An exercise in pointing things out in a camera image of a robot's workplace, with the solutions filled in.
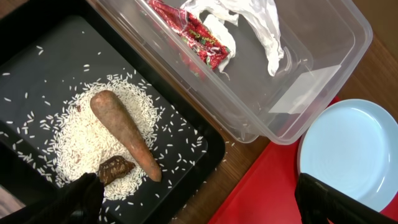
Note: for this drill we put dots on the red snack wrapper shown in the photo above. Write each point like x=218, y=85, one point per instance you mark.
x=193, y=32

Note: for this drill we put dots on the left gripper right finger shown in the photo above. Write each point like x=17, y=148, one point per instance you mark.
x=319, y=203

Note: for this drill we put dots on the clear plastic waste bin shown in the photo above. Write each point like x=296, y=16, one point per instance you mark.
x=323, y=41

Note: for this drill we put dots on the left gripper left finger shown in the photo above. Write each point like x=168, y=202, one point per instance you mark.
x=78, y=202

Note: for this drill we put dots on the white tissue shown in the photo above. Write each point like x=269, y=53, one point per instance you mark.
x=261, y=15

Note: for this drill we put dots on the black waste tray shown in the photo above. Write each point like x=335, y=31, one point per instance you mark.
x=29, y=23

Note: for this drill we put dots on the orange carrot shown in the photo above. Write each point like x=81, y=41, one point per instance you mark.
x=114, y=116

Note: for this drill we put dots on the large light blue plate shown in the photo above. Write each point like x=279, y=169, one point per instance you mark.
x=352, y=147

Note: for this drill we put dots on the brown food scrap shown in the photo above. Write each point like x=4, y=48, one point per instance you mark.
x=114, y=168

